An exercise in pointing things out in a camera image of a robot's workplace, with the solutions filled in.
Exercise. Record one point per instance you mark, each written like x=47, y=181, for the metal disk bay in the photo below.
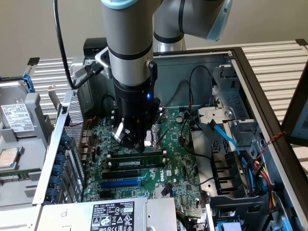
x=223, y=113

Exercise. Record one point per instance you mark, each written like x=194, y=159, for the hard disk with white label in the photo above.
x=16, y=115

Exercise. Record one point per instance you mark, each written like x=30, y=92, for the dark framed panel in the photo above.
x=296, y=115

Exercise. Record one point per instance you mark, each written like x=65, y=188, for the black fan shroud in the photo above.
x=226, y=173

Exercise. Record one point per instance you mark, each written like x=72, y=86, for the short black expansion slot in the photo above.
x=106, y=195

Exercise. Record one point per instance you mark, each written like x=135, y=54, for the silver metal bracket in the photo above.
x=54, y=96

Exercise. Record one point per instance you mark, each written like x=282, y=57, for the black box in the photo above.
x=93, y=47

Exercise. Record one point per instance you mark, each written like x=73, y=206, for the silver power supply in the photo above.
x=115, y=214

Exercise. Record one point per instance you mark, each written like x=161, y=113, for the green motherboard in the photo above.
x=173, y=154

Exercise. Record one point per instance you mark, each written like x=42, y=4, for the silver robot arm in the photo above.
x=130, y=31

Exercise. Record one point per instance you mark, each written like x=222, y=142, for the blue disk carrier clip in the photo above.
x=28, y=81

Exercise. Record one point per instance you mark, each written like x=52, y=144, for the open PC case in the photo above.
x=255, y=101

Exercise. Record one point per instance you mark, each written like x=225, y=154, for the black table end cap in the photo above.
x=302, y=42
x=33, y=61

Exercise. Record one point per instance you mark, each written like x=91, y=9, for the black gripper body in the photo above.
x=134, y=101

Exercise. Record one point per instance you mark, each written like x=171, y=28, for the grey parts rack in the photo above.
x=31, y=144

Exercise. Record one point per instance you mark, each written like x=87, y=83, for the round coin battery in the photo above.
x=178, y=119

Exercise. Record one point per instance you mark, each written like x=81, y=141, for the silver CPU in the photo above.
x=8, y=157

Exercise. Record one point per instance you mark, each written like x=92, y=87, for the long black expansion slot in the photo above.
x=120, y=174

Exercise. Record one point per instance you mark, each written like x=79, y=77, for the blue expansion slot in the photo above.
x=120, y=184

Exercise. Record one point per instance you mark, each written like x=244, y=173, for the installed green RAM stick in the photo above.
x=137, y=163

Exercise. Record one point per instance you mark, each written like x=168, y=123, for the wrist camera with silver bracket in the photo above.
x=101, y=60

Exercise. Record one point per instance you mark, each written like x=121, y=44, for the empty black RAM slot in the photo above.
x=154, y=153

